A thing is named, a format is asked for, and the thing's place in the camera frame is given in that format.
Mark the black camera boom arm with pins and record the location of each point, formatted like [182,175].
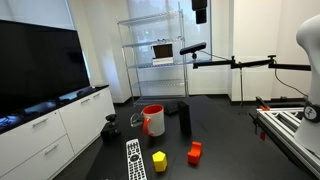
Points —
[253,63]

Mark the large black television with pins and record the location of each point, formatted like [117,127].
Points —
[40,66]

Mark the aluminium frame rail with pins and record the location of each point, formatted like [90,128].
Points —
[283,125]

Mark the clear wine glass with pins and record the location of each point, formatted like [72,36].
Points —
[135,120]

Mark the white box with dark picture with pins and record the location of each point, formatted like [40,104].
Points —
[162,55]

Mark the white cabinet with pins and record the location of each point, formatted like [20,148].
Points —
[76,116]

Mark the grey remote control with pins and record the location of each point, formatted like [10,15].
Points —
[135,160]

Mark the yellow block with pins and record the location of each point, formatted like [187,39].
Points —
[160,162]

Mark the thin metal stand pole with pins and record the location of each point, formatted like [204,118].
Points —
[241,86]

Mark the black stereo camera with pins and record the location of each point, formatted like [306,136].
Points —
[192,48]

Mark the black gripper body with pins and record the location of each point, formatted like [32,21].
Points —
[199,4]

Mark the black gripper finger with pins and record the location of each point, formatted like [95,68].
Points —
[201,16]

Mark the white mug red interior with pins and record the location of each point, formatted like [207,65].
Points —
[156,121]

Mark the orange block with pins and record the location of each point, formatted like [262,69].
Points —
[194,156]

